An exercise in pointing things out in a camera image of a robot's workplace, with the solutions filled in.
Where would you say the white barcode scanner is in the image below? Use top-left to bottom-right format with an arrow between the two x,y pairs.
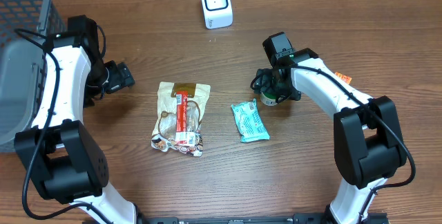
201,0 -> 233,29

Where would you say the grey plastic basket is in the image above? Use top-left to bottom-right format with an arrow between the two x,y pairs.
1,0 -> 66,153

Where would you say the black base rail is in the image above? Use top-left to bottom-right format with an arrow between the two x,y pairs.
144,212 -> 390,224

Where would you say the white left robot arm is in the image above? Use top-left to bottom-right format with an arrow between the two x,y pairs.
14,15 -> 146,223

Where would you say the brown snack bag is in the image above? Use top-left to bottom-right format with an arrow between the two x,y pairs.
151,82 -> 211,157

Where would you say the teal snack packet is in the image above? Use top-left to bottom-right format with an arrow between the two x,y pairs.
231,99 -> 270,143

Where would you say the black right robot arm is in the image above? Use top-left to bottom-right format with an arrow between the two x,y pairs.
251,32 -> 416,223

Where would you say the green lid jar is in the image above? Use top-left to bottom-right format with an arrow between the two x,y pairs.
260,92 -> 278,106

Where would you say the orange snack packet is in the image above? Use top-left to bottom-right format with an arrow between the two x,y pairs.
335,72 -> 352,84

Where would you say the red white snack bar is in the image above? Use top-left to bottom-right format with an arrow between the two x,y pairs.
175,91 -> 195,147

